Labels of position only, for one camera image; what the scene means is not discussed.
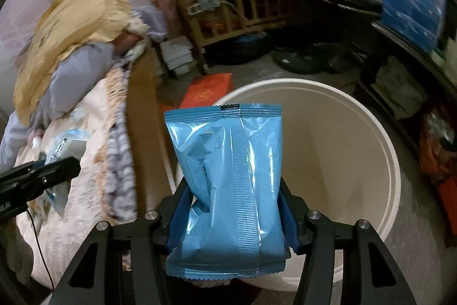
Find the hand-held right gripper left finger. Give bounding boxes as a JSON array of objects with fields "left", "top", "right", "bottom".
[{"left": 48, "top": 178, "right": 193, "bottom": 305}]

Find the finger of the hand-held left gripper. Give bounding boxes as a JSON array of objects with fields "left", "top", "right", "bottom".
[{"left": 0, "top": 156, "right": 81, "bottom": 200}]

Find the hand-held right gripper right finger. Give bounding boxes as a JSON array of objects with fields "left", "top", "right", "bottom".
[{"left": 278, "top": 176, "right": 418, "bottom": 305}]

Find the clear blue plastic packet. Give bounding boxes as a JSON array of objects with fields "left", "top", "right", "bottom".
[{"left": 45, "top": 129, "right": 91, "bottom": 218}]

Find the blue snack packet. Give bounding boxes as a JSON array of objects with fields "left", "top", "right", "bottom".
[{"left": 163, "top": 103, "right": 294, "bottom": 279}]

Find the white plastic bucket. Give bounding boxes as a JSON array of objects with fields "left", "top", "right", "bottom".
[{"left": 175, "top": 77, "right": 400, "bottom": 292}]

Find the small white bottle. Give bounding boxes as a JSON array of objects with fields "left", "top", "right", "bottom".
[{"left": 30, "top": 131, "right": 44, "bottom": 153}]

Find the pink fringed blanket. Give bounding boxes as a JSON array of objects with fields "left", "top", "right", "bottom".
[{"left": 14, "top": 48, "right": 151, "bottom": 291}]

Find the grey checkered cloth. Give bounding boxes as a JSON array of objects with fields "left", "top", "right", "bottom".
[{"left": 105, "top": 108, "right": 138, "bottom": 222}]

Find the lavender quilt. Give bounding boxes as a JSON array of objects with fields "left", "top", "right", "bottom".
[{"left": 0, "top": 3, "right": 168, "bottom": 170}]

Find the red flat box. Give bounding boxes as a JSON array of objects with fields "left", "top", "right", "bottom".
[{"left": 179, "top": 73, "right": 233, "bottom": 109}]

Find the yellow ruffled blanket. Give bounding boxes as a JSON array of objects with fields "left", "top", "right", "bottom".
[{"left": 12, "top": 0, "right": 133, "bottom": 125}]

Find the stack of white boxes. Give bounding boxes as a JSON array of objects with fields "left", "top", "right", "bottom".
[{"left": 159, "top": 36, "right": 195, "bottom": 77}]

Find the black round fan base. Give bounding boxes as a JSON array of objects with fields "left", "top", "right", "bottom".
[{"left": 273, "top": 42, "right": 354, "bottom": 75}]

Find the orange bag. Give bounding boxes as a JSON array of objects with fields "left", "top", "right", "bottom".
[{"left": 419, "top": 112, "right": 457, "bottom": 177}]

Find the black bag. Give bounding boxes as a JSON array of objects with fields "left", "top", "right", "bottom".
[{"left": 211, "top": 33, "right": 272, "bottom": 64}]

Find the dark shelf unit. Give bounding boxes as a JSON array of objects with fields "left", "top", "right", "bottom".
[{"left": 307, "top": 0, "right": 457, "bottom": 184}]

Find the wooden crib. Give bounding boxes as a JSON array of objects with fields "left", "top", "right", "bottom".
[{"left": 164, "top": 0, "right": 297, "bottom": 75}]

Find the blue plastic bag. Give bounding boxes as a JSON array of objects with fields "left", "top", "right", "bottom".
[{"left": 380, "top": 0, "right": 448, "bottom": 53}]

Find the black cable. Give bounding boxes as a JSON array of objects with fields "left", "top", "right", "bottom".
[{"left": 27, "top": 208, "right": 55, "bottom": 291}]

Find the wooden bed frame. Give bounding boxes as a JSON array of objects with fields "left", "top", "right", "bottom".
[{"left": 127, "top": 42, "right": 181, "bottom": 220}]

